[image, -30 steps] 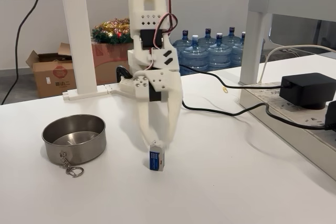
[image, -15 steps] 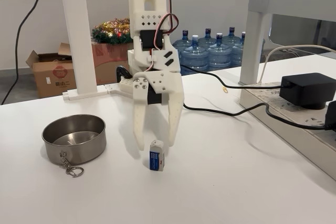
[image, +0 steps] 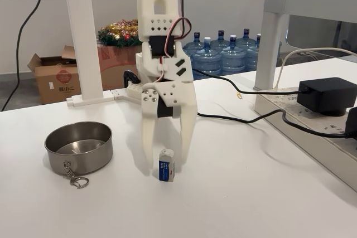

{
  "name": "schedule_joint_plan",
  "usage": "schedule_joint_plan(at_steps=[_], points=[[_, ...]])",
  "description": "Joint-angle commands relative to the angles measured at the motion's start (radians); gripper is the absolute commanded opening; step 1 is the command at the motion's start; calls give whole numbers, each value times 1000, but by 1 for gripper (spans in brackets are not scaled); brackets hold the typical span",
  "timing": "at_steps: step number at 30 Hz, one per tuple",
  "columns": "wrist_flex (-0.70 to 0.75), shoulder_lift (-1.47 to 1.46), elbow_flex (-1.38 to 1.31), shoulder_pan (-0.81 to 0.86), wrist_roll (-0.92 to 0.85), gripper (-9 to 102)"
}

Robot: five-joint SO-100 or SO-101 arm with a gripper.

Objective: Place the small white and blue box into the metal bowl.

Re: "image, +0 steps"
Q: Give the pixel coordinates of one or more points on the small white and blue box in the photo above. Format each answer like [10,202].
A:
[166,167]

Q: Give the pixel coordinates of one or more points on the round metal bowl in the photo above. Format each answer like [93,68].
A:
[81,151]

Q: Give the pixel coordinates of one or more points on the red cardboard box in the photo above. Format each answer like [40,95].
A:
[111,65]

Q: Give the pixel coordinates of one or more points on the brown cardboard box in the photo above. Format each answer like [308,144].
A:
[55,82]

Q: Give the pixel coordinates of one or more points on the blue water jug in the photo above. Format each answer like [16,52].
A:
[233,59]
[191,46]
[253,57]
[246,41]
[221,42]
[207,62]

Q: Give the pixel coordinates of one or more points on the black table clamp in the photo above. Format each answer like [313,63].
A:
[130,76]

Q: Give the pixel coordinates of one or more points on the yellow paper clip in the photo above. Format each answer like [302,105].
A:
[239,95]

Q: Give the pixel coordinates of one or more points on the christmas wreath with ornaments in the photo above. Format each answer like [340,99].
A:
[120,33]

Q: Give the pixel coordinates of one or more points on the white power strip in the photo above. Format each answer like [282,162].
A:
[312,126]

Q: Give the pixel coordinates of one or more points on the white desk shelf riser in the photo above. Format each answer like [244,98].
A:
[279,1]

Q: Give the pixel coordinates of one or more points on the black power adapter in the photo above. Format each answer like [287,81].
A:
[325,96]

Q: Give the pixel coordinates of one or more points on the white camera stand post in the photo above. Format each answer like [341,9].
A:
[81,40]

